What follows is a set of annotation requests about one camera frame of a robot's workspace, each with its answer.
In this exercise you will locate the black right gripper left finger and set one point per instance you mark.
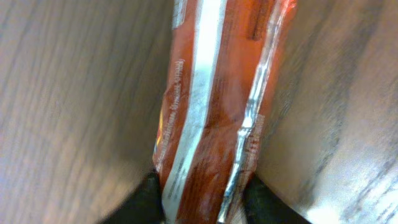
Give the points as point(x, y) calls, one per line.
point(142, 206)

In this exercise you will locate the red Top chocolate bar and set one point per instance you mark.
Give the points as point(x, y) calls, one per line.
point(223, 69)

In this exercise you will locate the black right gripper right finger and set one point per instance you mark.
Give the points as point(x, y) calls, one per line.
point(262, 206)

